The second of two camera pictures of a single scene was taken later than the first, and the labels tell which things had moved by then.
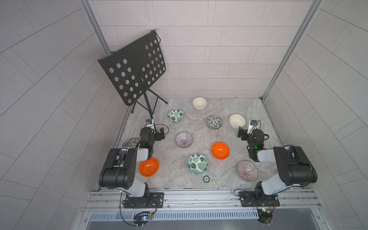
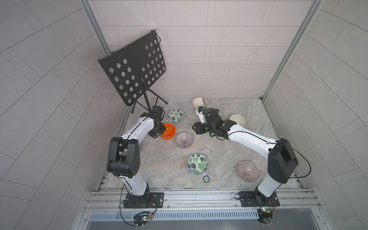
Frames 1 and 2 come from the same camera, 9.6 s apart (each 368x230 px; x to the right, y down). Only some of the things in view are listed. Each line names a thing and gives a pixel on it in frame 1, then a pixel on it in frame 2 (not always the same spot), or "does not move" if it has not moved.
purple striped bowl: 184,139 does not move
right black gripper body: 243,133 → 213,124
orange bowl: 220,150 → 169,132
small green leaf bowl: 176,116 does not move
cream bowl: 236,120 does not move
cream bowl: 199,103 does not move
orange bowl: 149,167 → 168,133
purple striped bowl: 247,171 does not move
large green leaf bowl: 197,164 does not move
